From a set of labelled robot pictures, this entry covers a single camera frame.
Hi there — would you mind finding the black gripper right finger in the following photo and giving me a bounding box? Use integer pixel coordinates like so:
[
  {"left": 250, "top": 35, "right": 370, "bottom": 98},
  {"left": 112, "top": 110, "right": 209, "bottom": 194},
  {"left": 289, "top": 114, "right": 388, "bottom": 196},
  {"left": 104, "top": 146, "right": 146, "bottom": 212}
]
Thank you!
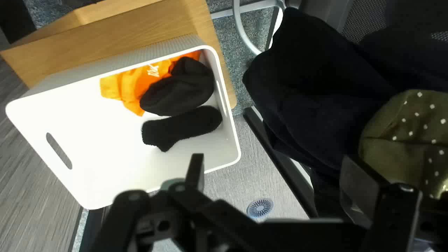
[{"left": 339, "top": 156, "right": 425, "bottom": 252}]

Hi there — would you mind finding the black sock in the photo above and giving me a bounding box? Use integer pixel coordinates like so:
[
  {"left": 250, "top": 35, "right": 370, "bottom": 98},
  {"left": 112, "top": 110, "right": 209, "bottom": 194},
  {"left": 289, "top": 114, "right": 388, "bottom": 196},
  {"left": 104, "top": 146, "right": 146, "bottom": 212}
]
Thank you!
[
  {"left": 139, "top": 56, "right": 217, "bottom": 118},
  {"left": 140, "top": 105, "right": 224, "bottom": 153}
]

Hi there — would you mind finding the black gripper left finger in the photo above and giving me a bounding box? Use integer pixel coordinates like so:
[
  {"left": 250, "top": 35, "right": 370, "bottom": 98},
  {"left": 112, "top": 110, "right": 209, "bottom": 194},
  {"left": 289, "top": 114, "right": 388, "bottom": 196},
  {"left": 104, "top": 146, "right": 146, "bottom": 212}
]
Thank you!
[{"left": 90, "top": 153, "right": 222, "bottom": 252}]

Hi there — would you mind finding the round floor outlet cover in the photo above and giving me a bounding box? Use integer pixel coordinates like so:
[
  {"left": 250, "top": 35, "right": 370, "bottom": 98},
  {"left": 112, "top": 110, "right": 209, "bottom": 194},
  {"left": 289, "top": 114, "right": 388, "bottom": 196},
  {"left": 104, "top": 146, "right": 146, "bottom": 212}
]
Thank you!
[{"left": 245, "top": 198, "right": 275, "bottom": 220}]

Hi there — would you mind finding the orange cloth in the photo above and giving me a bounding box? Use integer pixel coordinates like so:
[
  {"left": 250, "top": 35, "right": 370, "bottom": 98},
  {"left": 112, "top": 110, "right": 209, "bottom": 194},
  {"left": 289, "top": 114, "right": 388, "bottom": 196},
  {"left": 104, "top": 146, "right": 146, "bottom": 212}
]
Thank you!
[{"left": 98, "top": 49, "right": 203, "bottom": 118}]

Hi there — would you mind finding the white plastic storage bin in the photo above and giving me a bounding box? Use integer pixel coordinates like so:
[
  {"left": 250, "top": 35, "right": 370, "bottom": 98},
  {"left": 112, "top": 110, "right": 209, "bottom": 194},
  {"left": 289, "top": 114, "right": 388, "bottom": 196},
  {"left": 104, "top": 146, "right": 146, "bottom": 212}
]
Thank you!
[{"left": 5, "top": 44, "right": 243, "bottom": 212}]

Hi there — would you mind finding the black jacket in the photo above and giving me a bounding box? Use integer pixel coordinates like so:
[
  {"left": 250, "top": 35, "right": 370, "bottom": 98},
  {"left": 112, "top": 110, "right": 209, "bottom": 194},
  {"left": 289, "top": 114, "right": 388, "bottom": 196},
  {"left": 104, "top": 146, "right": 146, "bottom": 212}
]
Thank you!
[{"left": 243, "top": 6, "right": 398, "bottom": 180}]

